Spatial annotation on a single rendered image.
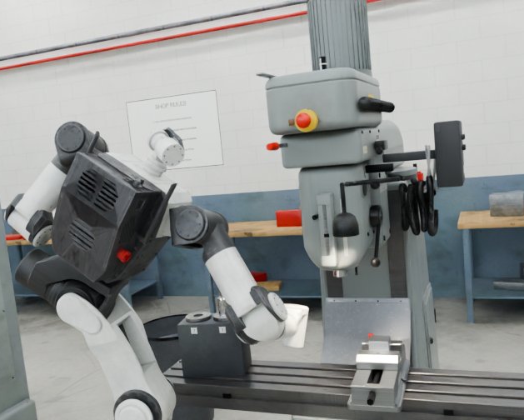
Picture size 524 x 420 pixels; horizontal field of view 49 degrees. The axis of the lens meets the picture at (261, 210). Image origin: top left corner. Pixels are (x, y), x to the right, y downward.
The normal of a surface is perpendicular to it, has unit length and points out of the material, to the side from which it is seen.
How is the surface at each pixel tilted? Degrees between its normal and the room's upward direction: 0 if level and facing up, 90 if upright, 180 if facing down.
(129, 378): 90
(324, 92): 90
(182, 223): 75
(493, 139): 90
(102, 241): 97
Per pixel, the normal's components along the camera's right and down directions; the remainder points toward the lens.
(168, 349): -0.02, 0.18
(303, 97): -0.36, 0.14
